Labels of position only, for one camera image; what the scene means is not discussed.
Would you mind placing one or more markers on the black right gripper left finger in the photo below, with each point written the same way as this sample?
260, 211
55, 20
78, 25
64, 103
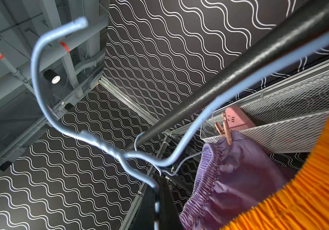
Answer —
147, 217

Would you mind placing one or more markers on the black clothes rack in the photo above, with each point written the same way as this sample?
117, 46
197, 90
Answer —
307, 22

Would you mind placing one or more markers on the orange shorts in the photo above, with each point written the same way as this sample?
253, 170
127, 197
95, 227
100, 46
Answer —
303, 204

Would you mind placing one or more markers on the light blue wire hanger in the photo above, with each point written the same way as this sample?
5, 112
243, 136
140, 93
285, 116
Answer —
63, 166

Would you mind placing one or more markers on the pink object in basket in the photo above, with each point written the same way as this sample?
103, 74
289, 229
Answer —
237, 119

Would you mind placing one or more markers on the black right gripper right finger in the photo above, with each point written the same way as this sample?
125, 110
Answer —
168, 214

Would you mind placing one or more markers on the lilac shorts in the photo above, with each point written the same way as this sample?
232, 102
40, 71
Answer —
230, 180

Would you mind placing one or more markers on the peach clothespin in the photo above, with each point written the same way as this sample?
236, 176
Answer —
224, 131

